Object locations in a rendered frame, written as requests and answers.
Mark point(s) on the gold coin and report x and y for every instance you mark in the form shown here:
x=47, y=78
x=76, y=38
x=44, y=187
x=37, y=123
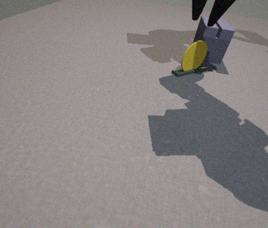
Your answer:
x=194, y=55

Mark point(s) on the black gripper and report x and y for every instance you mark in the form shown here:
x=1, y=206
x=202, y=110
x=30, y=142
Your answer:
x=219, y=8

